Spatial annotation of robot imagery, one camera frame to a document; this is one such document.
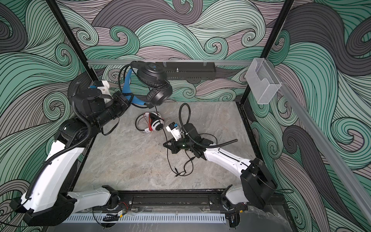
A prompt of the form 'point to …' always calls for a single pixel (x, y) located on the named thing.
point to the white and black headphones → (156, 122)
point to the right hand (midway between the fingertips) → (164, 145)
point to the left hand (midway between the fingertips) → (134, 92)
